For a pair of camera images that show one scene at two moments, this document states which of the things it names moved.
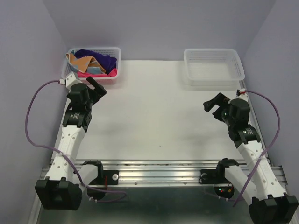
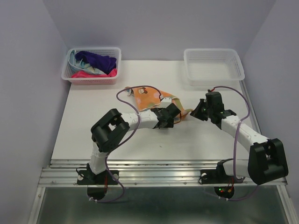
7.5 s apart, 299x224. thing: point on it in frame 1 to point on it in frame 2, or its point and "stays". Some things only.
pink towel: x=113 y=73 stays
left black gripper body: x=92 y=99 to x=169 y=124
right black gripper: x=220 y=99 to x=195 y=113
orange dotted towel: x=82 y=63 to x=147 y=96
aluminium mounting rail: x=158 y=172 stays
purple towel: x=107 y=62 stays
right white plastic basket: x=213 y=67 stays
